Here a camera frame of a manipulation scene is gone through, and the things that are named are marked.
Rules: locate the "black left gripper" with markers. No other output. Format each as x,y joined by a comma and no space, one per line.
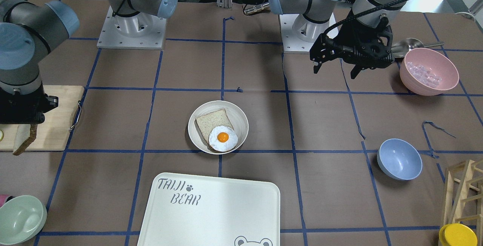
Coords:
350,34

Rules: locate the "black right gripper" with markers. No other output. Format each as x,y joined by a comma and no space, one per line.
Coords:
19,107

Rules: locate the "bread slice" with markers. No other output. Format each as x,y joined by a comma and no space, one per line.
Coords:
26,134
208,122

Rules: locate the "white round plate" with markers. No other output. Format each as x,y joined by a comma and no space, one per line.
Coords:
236,116

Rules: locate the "fried egg toy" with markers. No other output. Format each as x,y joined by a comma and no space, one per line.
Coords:
222,139

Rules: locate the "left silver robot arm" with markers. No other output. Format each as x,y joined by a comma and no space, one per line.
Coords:
319,11

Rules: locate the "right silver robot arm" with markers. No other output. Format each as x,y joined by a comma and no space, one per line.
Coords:
30,32

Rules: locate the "bamboo cutting board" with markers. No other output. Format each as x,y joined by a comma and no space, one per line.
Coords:
53,133

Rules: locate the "metal scoop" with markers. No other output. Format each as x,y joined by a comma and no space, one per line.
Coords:
401,48

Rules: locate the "pink bowl with ice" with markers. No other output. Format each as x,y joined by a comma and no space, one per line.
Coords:
428,73

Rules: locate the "green bowl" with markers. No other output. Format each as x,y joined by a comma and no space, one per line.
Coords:
21,219

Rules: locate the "blue bowl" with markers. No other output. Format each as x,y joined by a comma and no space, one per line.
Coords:
399,160

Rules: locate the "wooden mug rack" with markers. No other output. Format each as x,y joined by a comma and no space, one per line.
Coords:
463,185

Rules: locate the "cream bear tray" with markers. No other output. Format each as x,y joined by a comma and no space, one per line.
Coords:
194,210

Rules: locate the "yellow mug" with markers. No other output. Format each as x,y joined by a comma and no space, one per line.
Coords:
456,234

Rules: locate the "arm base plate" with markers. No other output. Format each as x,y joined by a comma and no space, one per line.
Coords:
142,31
298,34

